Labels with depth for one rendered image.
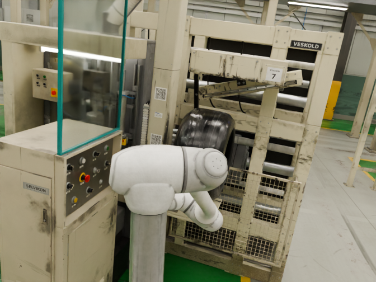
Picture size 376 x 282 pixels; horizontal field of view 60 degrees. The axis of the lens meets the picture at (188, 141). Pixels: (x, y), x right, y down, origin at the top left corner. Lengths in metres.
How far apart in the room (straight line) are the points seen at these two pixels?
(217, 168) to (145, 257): 0.32
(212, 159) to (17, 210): 1.24
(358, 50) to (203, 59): 9.72
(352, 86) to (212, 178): 10.87
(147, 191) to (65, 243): 1.01
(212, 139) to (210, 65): 0.56
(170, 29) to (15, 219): 1.29
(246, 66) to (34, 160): 1.30
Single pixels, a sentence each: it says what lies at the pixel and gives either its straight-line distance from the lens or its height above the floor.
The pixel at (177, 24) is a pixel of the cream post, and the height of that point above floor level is 1.91.
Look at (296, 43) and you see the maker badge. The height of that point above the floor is 1.90.
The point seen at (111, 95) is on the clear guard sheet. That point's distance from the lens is 1.87.
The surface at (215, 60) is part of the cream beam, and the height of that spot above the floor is 1.73.
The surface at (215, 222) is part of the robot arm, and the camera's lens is 1.45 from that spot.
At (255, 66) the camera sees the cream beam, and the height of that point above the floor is 1.73.
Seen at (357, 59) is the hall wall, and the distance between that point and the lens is 11.66.
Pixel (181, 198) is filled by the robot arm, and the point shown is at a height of 1.20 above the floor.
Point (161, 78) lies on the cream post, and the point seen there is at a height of 1.60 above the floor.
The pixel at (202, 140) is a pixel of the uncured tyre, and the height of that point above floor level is 1.32.
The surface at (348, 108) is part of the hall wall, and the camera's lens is 11.71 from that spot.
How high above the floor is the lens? 1.84
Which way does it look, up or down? 17 degrees down
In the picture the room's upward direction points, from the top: 7 degrees clockwise
